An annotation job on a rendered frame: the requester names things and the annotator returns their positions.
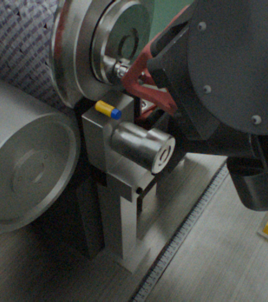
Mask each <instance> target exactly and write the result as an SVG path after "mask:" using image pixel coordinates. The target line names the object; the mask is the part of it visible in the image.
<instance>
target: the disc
mask: <svg viewBox="0 0 268 302"><path fill-rule="evenodd" d="M81 1H82V0H59V1H58V5H57V8H56V10H55V14H54V17H53V20H52V22H53V23H52V28H51V35H50V39H49V53H48V61H49V70H50V75H51V81H52V85H54V89H55V92H56V94H57V96H58V97H59V99H60V100H61V101H62V103H63V104H64V105H65V106H67V107H68V108H69V109H71V110H73V111H75V112H77V113H85V112H87V111H88V110H89V109H90V108H91V107H92V106H93V105H95V104H96V103H97V101H92V100H90V99H87V98H85V97H83V96H82V95H81V94H80V93H79V92H77V90H76V89H75V87H74V85H73V83H72V81H71V79H70V75H69V71H68V50H67V48H68V39H69V35H70V30H71V26H72V22H73V20H74V17H75V13H76V11H77V9H78V6H79V4H80V2H81ZM151 4H152V19H151V24H150V31H151V27H152V26H153V18H154V0H151Z"/></svg>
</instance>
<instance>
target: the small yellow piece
mask: <svg viewBox="0 0 268 302"><path fill-rule="evenodd" d="M95 108H96V110H98V112H99V114H101V113H103V114H105V115H107V116H109V117H111V118H113V119H114V120H118V119H119V118H120V117H121V111H120V110H118V109H116V108H115V107H113V106H111V105H109V104H107V103H105V102H103V101H98V103H97V104H96V106H95Z"/></svg>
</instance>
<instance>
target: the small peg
mask: <svg viewBox="0 0 268 302"><path fill-rule="evenodd" d="M130 67H131V65H128V64H126V63H124V62H122V61H119V62H118V63H117V64H116V65H115V68H114V75H115V76H116V77H118V78H122V77H123V76H124V74H125V73H126V72H127V71H128V69H129V68H130ZM146 77H147V76H146V73H145V72H143V73H142V74H141V75H140V76H139V77H138V79H136V83H137V84H139V85H141V86H142V85H143V84H144V83H145V80H146Z"/></svg>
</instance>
